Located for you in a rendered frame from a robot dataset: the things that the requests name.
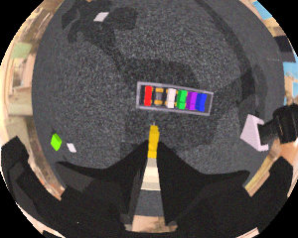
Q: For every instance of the lime green rectangular block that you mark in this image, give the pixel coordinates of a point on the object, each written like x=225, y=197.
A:
x=56, y=142

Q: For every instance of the cream rectangular tray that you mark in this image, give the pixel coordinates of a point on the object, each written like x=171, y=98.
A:
x=150, y=180

